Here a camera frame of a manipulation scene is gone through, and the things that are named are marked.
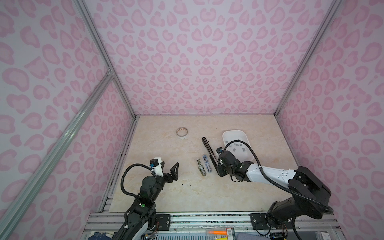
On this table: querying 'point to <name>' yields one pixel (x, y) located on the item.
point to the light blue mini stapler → (207, 163)
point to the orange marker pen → (218, 232)
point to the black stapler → (212, 154)
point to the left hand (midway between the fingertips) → (171, 161)
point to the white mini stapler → (201, 168)
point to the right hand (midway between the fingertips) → (219, 165)
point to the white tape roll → (182, 132)
